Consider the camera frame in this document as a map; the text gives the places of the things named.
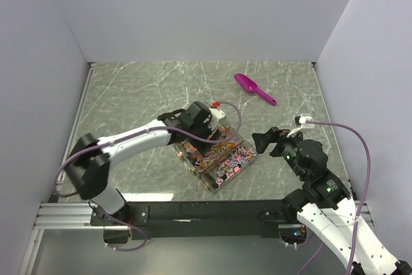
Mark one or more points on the magenta plastic scoop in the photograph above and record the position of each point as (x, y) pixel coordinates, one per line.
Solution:
(249, 86)

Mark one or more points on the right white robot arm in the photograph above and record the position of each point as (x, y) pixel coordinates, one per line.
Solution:
(325, 205)

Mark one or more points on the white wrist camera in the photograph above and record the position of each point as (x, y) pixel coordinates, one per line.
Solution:
(303, 122)
(217, 116)

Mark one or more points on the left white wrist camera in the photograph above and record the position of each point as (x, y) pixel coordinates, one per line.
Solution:
(217, 116)

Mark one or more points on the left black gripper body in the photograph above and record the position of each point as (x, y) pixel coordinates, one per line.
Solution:
(203, 130)

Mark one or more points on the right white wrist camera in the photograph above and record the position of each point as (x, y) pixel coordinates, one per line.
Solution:
(303, 122)

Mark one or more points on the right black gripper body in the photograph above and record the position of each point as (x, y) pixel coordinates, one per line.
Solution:
(286, 144)

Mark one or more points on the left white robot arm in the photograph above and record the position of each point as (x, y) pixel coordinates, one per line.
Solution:
(92, 159)

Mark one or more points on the black base beam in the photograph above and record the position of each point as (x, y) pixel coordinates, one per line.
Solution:
(264, 218)

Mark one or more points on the clear compartment candy box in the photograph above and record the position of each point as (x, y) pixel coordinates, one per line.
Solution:
(221, 163)

